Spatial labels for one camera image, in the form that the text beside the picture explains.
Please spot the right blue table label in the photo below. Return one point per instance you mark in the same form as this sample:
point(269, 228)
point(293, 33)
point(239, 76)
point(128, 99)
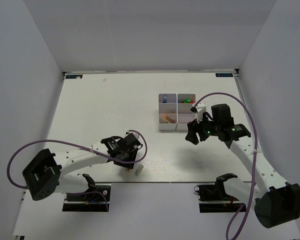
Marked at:
point(223, 75)

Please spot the left blue table label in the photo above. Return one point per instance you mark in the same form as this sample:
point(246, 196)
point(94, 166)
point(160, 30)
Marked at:
point(75, 76)

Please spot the orange marker pen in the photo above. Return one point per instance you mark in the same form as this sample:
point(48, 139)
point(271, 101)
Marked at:
point(168, 118)

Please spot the blue table label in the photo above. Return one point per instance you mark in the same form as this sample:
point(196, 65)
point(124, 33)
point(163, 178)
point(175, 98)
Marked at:
point(223, 75)
point(75, 76)

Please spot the grey eraser block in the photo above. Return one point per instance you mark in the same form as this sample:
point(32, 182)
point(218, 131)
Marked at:
point(139, 169)

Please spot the right white organizer bin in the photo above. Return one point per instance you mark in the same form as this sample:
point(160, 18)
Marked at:
point(184, 115)

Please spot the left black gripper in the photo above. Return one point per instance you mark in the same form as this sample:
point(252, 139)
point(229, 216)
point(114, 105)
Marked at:
point(133, 155)

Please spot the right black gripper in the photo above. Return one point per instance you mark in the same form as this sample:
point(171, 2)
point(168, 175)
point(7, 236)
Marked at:
point(193, 127)

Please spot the black green highlighter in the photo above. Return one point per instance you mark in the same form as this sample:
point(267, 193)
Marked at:
point(187, 100)

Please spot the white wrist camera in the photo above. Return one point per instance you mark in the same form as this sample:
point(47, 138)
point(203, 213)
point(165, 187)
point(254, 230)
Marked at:
point(198, 109)
point(134, 133)

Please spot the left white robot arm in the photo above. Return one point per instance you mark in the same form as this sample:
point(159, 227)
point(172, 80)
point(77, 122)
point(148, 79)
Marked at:
point(50, 173)

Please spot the white organizer bin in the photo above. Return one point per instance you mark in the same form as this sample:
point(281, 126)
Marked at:
point(184, 115)
point(167, 112)

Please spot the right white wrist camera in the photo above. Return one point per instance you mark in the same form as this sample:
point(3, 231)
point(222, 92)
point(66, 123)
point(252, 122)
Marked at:
point(198, 109)

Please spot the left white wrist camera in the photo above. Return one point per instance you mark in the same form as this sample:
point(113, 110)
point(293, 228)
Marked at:
point(134, 133)

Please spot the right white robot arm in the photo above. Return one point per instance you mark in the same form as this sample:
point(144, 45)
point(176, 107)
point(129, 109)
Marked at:
point(275, 200)

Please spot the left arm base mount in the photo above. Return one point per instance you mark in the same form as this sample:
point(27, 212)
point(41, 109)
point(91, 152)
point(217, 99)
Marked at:
point(92, 202)

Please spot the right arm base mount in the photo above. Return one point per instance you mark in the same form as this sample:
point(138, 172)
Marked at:
point(211, 202)

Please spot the left white organizer bin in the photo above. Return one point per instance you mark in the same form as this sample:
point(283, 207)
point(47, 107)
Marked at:
point(167, 112)

